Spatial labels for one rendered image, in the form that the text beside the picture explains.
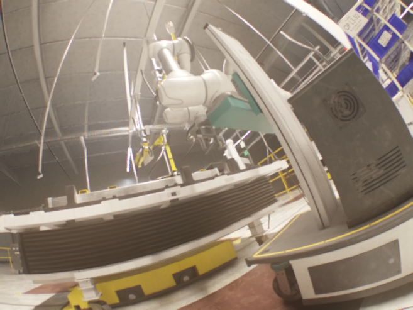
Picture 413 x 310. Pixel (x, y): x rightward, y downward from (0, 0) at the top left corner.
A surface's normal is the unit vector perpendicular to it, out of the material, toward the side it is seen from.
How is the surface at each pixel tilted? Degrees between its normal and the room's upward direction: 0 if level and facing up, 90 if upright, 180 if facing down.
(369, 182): 90
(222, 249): 90
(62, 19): 175
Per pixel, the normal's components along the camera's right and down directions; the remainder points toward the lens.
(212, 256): 0.42, -0.46
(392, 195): -0.75, 0.04
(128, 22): 0.37, 0.84
